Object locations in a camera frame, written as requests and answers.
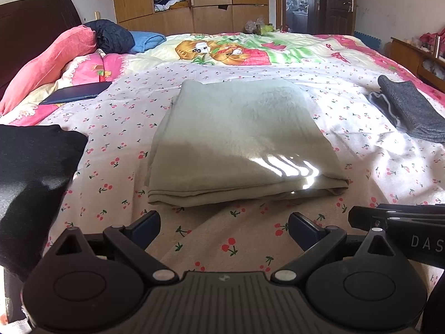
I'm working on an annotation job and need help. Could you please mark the blue foam mat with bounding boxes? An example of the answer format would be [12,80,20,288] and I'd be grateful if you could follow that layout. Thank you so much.
[355,31,383,49]

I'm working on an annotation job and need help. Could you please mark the dark wooden headboard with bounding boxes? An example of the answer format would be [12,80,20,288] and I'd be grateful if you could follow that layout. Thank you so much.
[0,0,84,91]

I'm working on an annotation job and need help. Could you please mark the clear plastic bag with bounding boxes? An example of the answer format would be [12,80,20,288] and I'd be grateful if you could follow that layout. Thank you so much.
[243,16,275,35]

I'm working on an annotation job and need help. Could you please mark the pink pillow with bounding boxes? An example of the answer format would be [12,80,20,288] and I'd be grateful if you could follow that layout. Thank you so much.
[0,25,98,115]

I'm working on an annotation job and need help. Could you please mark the dark quilted cloth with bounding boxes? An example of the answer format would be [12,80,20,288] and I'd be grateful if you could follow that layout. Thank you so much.
[83,19,136,54]

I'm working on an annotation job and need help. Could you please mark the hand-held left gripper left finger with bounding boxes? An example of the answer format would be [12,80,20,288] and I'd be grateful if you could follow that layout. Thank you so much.
[45,211,179,285]

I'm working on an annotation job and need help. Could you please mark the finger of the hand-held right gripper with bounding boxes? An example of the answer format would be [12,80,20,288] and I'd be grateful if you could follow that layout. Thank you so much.
[348,203,445,230]

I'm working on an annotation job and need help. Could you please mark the beige pants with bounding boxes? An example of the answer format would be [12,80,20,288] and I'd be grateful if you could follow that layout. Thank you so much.
[144,78,350,207]

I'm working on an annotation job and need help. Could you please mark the black cloth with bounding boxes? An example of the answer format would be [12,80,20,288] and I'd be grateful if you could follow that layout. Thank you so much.
[0,123,89,282]

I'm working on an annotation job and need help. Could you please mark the wooden side table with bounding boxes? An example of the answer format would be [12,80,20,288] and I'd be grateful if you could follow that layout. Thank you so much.
[389,36,445,93]

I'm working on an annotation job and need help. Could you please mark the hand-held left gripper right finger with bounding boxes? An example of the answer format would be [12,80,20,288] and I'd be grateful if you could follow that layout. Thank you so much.
[271,213,404,283]

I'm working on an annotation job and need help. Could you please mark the pile of clothes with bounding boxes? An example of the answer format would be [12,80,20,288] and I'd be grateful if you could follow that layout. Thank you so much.
[153,0,191,12]

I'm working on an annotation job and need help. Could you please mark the dark wooden door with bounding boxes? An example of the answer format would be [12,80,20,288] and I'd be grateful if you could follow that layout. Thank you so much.
[315,0,359,36]

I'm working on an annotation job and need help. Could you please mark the blue cloth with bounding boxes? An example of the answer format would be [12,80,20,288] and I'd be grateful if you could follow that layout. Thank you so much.
[129,31,167,54]

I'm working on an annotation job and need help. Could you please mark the grey checked pants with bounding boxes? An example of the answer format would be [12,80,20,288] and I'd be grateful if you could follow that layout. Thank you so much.
[369,75,445,143]

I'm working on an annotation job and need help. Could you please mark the dark tablet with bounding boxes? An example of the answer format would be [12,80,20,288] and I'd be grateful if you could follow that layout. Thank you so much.
[38,81,113,106]

